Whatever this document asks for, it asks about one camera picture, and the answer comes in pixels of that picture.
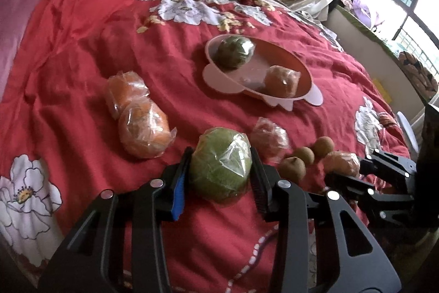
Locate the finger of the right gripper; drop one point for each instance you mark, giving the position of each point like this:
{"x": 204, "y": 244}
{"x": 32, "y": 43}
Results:
{"x": 389, "y": 167}
{"x": 349, "y": 188}

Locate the small orange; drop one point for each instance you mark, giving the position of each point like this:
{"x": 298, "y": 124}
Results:
{"x": 270, "y": 140}

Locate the purple bag on sill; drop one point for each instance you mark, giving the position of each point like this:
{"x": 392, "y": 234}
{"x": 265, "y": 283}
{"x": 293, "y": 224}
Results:
{"x": 366, "y": 12}

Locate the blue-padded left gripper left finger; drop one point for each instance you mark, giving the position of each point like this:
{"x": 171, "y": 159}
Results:
{"x": 178, "y": 188}

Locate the white chair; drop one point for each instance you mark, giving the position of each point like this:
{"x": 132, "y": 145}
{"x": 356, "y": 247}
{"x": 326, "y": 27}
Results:
{"x": 427, "y": 144}

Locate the green fruit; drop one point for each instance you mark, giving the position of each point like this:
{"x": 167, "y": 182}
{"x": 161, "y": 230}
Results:
{"x": 234, "y": 52}
{"x": 220, "y": 164}

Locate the pink plastic bowl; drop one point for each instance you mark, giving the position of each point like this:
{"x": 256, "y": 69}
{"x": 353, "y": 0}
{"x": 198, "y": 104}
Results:
{"x": 249, "y": 78}

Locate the brown kiwi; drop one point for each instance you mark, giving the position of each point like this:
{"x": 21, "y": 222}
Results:
{"x": 292, "y": 169}
{"x": 323, "y": 146}
{"x": 305, "y": 154}

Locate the yellow sticky note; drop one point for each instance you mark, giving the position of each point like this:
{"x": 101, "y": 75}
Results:
{"x": 385, "y": 95}

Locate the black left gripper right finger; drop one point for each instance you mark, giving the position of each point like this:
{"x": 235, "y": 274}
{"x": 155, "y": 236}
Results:
{"x": 261, "y": 187}

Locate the red floral quilt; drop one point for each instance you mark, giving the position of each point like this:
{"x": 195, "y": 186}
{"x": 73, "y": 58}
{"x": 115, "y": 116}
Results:
{"x": 60, "y": 145}

